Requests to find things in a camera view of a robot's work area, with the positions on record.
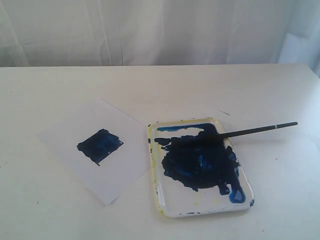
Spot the white paint tray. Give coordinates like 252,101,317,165
147,117,255,218

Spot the white backdrop curtain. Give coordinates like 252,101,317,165
0,0,320,68

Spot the black paintbrush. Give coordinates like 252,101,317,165
172,121,299,147

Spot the white paper with square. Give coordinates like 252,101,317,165
38,99,150,205

